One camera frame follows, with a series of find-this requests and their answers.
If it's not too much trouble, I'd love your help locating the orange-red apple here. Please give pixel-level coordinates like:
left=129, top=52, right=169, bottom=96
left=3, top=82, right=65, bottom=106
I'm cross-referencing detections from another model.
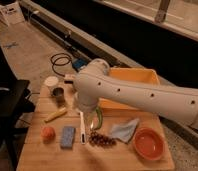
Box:
left=41, top=126, right=55, bottom=141

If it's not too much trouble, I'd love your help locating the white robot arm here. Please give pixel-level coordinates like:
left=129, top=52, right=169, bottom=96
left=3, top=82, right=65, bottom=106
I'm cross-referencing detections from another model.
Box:
left=74, top=58, right=198, bottom=130

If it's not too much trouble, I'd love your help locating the red bowl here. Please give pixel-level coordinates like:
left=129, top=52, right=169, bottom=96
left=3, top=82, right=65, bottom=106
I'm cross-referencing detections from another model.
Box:
left=133, top=127, right=165, bottom=161

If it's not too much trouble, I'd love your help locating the green chili pepper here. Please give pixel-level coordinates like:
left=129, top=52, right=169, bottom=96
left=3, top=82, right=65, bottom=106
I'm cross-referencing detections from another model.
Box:
left=94, top=107, right=103, bottom=130

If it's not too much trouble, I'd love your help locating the yellow plastic bin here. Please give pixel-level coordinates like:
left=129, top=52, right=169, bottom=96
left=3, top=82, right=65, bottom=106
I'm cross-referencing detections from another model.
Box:
left=99, top=68, right=160, bottom=110

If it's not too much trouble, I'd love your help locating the wooden scrub brush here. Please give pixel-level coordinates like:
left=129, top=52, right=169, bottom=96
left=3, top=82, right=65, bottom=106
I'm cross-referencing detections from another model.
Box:
left=64, top=74, right=75, bottom=84

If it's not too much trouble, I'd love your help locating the metal cup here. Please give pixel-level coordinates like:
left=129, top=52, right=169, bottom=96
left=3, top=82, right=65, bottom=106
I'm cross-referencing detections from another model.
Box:
left=52, top=87, right=65, bottom=103

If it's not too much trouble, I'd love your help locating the white cup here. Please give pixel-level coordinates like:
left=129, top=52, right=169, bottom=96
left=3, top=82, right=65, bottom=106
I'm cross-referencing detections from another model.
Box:
left=44, top=76, right=59, bottom=93

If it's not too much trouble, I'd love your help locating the white long brush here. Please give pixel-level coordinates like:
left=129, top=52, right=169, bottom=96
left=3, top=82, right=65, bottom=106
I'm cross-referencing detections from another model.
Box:
left=80, top=111, right=86, bottom=144

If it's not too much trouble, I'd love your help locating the grey-blue cloth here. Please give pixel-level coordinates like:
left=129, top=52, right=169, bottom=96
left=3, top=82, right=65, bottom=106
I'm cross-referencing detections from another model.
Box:
left=110, top=118, right=139, bottom=143

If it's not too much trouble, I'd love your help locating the bunch of dark grapes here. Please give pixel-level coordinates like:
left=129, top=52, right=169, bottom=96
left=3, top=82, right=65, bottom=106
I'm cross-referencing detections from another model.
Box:
left=89, top=131, right=116, bottom=147

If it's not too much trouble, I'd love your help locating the blue sponge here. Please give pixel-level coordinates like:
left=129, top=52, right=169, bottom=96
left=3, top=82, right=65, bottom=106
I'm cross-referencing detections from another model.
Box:
left=60, top=126, right=75, bottom=148

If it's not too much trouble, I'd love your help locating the black chair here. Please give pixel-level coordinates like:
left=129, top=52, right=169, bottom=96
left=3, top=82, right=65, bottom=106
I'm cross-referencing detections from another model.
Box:
left=0, top=80, right=35, bottom=169

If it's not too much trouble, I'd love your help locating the white cardboard box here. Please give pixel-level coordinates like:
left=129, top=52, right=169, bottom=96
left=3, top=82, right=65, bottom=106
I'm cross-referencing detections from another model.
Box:
left=0, top=2, right=25, bottom=26

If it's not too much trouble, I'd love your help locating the black coiled cable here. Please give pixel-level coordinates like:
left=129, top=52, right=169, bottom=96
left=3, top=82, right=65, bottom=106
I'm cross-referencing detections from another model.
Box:
left=50, top=52, right=73, bottom=77

